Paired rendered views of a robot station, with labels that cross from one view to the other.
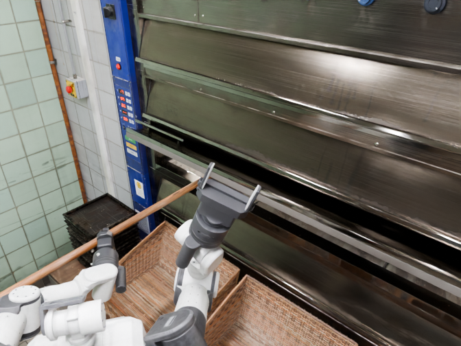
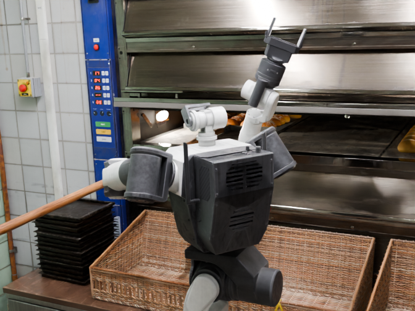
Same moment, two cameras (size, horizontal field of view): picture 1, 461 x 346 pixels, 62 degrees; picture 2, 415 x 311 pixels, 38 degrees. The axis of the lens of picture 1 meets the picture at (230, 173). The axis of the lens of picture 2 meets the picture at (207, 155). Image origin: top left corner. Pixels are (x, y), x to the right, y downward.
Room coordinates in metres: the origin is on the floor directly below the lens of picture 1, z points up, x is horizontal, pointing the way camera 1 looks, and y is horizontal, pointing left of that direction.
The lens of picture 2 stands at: (-1.20, 0.79, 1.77)
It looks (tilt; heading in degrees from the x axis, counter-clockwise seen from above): 13 degrees down; 345
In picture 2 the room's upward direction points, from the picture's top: 2 degrees counter-clockwise
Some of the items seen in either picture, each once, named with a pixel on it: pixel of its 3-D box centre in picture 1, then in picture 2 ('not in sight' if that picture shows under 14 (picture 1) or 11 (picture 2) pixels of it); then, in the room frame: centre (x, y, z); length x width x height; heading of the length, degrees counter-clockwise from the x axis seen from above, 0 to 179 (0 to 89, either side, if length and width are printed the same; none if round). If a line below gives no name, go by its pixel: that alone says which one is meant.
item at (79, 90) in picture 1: (77, 87); (29, 87); (2.09, 0.86, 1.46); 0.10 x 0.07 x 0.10; 49
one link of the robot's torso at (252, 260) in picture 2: not in sight; (234, 272); (0.47, 0.27, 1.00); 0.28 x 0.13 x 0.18; 49
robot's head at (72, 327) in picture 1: (79, 323); (207, 122); (0.53, 0.32, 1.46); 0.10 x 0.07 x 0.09; 104
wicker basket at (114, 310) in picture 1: (166, 287); (170, 258); (1.31, 0.31, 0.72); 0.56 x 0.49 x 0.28; 48
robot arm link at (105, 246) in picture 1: (105, 253); not in sight; (1.04, 0.46, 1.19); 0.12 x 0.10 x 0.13; 14
